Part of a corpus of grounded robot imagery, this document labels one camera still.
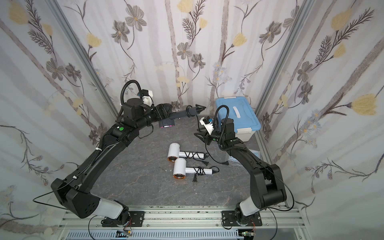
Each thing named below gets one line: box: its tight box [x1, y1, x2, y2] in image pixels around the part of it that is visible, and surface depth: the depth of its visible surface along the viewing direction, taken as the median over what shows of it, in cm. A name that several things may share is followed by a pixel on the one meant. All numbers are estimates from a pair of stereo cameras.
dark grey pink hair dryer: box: [159, 104, 207, 128], surface depth 66 cm
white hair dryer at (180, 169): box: [172, 157, 213, 180], surface depth 88 cm
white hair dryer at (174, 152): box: [167, 142, 206, 162], surface depth 95 cm
